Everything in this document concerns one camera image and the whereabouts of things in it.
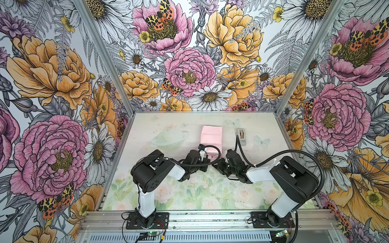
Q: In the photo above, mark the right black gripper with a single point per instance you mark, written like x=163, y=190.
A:
x=219, y=166

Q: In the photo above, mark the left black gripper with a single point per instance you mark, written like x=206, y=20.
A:
x=205, y=161

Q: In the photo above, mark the purple wrapping paper sheet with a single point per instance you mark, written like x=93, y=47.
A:
x=212, y=135

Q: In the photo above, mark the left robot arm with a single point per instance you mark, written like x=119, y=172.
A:
x=151, y=171

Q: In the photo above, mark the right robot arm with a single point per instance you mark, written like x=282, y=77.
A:
x=297, y=182

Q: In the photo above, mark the grey tape dispenser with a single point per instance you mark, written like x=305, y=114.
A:
x=241, y=133

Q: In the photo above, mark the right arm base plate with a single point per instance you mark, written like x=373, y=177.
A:
x=262, y=219

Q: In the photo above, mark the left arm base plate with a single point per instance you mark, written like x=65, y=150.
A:
x=157, y=220

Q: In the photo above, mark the white slotted cable duct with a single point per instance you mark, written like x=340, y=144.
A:
x=186, y=237

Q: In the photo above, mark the aluminium front rail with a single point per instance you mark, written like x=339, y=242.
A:
x=219, y=220

